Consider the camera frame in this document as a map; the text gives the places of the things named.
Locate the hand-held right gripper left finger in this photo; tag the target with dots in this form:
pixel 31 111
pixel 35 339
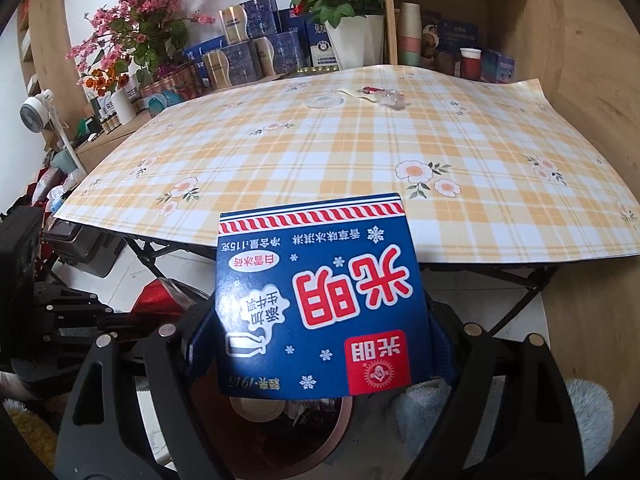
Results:
pixel 200 345

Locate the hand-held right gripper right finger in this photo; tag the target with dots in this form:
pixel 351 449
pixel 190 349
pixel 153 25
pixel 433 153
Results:
pixel 442 350

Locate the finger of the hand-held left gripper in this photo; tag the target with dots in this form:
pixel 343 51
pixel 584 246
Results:
pixel 75 300
pixel 85 338

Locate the white paper bowl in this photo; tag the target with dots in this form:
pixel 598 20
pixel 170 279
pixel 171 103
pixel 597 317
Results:
pixel 255 410

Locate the blue and white carton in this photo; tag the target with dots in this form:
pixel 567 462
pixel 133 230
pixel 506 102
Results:
pixel 320 310

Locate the black storage case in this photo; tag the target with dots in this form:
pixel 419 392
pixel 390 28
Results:
pixel 85 250

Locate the wooden side cabinet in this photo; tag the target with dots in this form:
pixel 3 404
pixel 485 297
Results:
pixel 105 145

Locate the white standing fan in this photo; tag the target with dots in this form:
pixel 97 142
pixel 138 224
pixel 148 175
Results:
pixel 37 110

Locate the row of small bottles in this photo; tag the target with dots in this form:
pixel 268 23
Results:
pixel 110 121

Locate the orange flowers in white vase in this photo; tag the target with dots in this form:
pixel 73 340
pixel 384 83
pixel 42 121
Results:
pixel 122 105

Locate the yellow plaid flowered tablecloth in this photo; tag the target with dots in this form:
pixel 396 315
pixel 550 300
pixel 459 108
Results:
pixel 350 160

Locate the copper basket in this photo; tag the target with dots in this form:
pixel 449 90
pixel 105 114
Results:
pixel 170 85

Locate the clear plastic wrapper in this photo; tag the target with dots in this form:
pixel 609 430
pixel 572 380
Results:
pixel 387 97

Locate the pink blossom plant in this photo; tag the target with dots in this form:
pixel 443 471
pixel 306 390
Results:
pixel 140 20

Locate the clear plastic lid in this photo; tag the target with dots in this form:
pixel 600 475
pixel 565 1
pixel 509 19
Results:
pixel 325 101

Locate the red cup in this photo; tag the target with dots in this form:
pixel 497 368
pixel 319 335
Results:
pixel 470 65

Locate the small blue shelf box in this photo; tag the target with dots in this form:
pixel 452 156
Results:
pixel 497 67

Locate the stack of blue gift boxes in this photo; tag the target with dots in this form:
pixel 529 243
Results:
pixel 250 55

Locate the stack of paper cups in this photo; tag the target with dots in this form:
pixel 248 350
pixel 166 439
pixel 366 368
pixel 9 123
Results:
pixel 410 35

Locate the blue printed card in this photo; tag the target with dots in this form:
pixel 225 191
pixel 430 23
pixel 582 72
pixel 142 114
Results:
pixel 457 32

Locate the red rose plant white pot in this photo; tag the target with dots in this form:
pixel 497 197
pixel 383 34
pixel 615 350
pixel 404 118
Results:
pixel 350 45

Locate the black folding table frame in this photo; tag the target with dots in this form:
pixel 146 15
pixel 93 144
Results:
pixel 145 255

